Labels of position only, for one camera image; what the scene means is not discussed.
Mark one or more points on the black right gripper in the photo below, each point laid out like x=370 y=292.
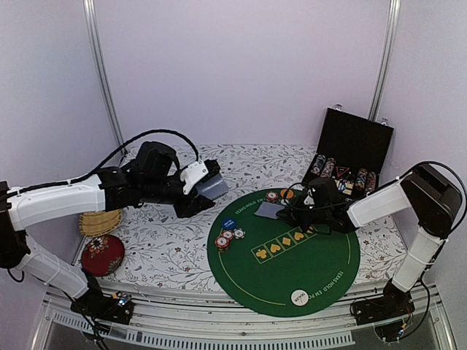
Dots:
x=292 y=213

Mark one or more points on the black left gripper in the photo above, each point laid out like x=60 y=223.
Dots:
x=193 y=206

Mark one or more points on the blue playing card deck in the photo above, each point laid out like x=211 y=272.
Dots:
x=213 y=188

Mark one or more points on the orange blind button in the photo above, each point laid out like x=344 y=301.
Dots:
x=286 y=194

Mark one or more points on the blue blind button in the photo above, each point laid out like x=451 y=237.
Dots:
x=228 y=224

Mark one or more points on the single red five chip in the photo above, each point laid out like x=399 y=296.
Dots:
x=228 y=234

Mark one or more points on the white dealer button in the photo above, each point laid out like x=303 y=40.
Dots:
x=299 y=297

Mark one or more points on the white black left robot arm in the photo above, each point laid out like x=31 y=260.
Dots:
x=153 y=176

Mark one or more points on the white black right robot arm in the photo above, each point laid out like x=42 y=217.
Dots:
x=439 y=205

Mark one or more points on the floral white table cloth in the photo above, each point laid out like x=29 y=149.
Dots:
x=164 y=251

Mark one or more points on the round green poker mat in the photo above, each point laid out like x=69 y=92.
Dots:
x=262 y=270

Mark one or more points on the black poker chip case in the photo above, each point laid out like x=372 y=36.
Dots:
x=351 y=151

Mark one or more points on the woven bamboo basket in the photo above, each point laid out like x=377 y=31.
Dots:
x=95 y=224

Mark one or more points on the red floral round cushion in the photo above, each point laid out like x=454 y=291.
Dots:
x=103 y=255

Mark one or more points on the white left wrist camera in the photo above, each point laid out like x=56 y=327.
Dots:
x=198 y=171

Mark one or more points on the right aluminium frame post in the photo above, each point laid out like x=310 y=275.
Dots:
x=387 y=51

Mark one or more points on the aluminium frame post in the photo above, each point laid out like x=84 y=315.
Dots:
x=98 y=57
x=387 y=51

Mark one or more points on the left aluminium frame post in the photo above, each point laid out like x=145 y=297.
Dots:
x=98 y=57

